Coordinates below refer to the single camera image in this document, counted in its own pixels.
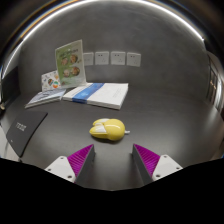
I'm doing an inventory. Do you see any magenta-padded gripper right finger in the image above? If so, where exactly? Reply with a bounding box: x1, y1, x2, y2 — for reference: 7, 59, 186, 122
131, 143, 184, 186

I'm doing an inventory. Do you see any yellow computer mouse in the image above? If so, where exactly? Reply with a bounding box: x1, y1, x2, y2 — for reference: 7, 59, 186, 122
88, 117, 131, 142

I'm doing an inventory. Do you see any row of white wall sockets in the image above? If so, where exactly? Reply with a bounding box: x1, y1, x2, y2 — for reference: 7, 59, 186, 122
82, 50, 142, 68

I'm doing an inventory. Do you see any white book with blue band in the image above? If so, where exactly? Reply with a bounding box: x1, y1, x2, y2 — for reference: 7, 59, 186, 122
62, 82, 130, 111

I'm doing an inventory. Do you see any white sticker sheet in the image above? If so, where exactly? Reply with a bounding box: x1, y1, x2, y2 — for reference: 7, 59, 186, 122
40, 70, 61, 93

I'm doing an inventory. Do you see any green printed leaflet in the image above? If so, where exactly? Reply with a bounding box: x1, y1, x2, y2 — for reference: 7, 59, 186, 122
54, 39, 87, 90

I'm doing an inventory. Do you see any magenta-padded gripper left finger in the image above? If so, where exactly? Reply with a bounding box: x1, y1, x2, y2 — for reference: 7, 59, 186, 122
44, 143, 96, 184

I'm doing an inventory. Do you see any grey photo cover book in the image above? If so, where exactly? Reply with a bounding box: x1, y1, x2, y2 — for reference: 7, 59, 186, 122
24, 87, 67, 109

